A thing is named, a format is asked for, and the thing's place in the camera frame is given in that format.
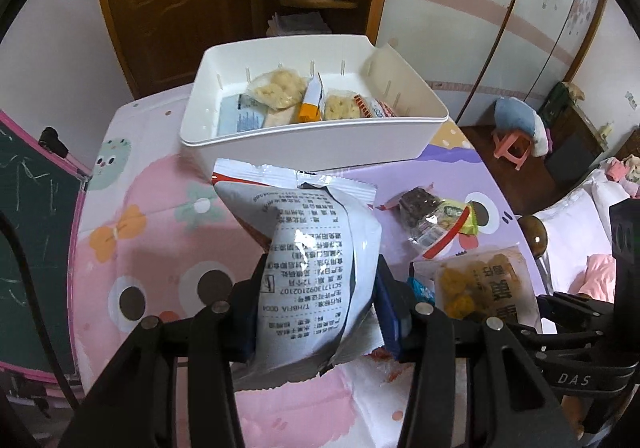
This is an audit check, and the pink plastic stool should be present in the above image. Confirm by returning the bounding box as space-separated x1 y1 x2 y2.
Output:
492 130 533 171

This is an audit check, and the blue candy wrapper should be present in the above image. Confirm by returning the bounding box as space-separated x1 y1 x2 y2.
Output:
407 275 436 304

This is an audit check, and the clear red-edged snack packet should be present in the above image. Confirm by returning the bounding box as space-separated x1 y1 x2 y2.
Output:
410 218 473 260

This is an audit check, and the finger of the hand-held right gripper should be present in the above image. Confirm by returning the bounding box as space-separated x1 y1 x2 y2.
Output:
536 292 613 324
514 324 621 366

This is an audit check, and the round wooden knob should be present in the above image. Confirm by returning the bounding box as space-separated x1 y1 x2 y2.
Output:
517 215 548 259

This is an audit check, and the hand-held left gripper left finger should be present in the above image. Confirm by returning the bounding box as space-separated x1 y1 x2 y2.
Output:
57 253 268 448

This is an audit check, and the pink cloth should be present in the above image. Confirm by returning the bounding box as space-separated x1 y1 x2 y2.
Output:
570 253 617 301

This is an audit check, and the beige cracker packet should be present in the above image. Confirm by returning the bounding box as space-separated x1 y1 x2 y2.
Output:
262 105 303 128

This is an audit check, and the floral sliding wardrobe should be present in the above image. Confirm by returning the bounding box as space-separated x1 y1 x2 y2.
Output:
375 0 626 129

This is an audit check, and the clear packet of yellow biscuits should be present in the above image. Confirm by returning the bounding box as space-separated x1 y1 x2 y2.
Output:
322 90 362 120

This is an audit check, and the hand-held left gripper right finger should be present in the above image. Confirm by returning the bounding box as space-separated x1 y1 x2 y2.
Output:
374 254 581 448

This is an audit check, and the white silver snack packet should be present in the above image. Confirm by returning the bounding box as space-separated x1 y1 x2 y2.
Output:
212 158 383 391

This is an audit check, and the large light blue packet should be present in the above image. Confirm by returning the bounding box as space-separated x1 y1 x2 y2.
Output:
217 94 268 136

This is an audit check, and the stack of folded towels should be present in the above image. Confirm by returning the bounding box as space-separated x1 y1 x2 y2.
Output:
267 12 326 36

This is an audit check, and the brown wooden door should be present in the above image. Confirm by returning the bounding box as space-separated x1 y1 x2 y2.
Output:
90 0 266 99

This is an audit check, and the clear packet of yellow puffs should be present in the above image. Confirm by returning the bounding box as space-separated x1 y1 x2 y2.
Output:
247 69 307 110

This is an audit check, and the black cable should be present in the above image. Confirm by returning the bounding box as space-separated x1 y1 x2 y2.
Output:
0 213 81 409

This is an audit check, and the white pillow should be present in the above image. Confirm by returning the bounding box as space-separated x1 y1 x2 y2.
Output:
530 168 640 304

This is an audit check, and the dark wooden cabinet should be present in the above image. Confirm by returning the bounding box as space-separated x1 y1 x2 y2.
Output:
542 80 616 189

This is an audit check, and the white plastic storage bin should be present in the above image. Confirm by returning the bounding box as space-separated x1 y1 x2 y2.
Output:
179 34 449 179

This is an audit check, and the blue plush cushion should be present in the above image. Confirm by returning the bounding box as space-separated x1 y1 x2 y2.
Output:
494 97 548 156

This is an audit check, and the red white snack packet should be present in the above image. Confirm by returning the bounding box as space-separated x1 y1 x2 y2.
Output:
352 94 398 119

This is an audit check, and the dark brown snack wrapper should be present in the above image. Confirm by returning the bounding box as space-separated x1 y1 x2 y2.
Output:
385 184 443 229

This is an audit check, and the orange white snack packet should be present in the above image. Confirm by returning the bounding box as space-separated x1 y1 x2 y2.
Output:
299 73 326 123

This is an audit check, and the pink framed chalkboard easel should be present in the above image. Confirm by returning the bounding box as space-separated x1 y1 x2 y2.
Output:
0 110 93 384

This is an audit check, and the clear packet of fried snacks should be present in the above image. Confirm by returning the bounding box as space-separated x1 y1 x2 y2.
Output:
415 245 541 329

